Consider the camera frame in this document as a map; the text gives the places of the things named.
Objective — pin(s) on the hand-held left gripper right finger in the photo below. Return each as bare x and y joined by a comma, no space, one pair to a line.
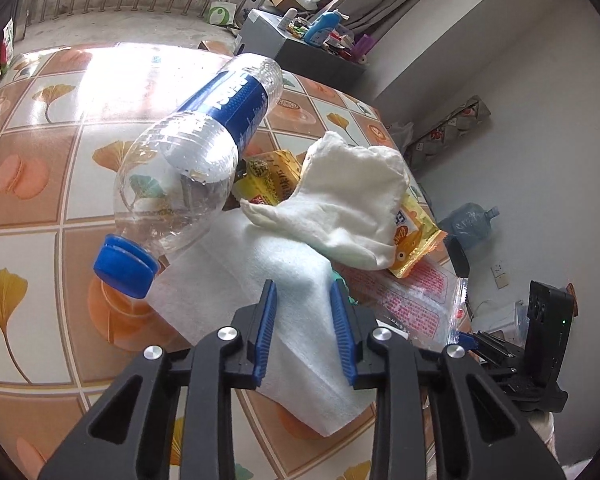
341,330

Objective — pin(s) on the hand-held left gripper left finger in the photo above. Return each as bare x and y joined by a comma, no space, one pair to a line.
266,330

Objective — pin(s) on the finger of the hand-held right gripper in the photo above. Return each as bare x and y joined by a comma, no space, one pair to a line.
485,346

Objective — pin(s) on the white tissue sheet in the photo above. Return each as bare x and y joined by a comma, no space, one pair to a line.
260,265

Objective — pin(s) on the clear wrapper red print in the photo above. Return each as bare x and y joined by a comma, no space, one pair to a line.
420,300

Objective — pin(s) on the black trash bin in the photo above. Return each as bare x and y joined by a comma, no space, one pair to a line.
457,260

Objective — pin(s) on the yellow orange snack wrapper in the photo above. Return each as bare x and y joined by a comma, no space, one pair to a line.
412,240

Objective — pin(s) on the white cloth towel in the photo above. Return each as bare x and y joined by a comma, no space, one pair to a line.
350,195

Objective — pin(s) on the clear plastic bottle blue label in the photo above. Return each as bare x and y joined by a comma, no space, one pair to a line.
200,150

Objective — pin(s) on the blue water jug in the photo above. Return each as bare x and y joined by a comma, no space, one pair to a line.
467,225

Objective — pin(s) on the yellow peanut snack packet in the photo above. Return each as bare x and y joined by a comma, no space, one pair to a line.
270,180

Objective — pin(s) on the translucent plastic bag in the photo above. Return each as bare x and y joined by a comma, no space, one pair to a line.
402,135

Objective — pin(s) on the rolled patterned mat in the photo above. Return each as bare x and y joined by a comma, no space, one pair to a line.
450,130

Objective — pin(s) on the grey cabinet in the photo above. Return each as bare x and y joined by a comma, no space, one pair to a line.
300,50

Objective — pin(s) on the purple bottle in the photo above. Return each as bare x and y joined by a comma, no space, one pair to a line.
362,46

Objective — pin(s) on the blue detergent bottle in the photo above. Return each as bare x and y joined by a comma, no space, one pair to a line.
322,27

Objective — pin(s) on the small white bottle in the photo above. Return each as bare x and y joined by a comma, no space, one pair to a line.
287,20

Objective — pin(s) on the white green paper bag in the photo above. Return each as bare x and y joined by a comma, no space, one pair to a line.
222,10

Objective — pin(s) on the white wall socket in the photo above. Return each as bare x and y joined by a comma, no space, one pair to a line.
500,275

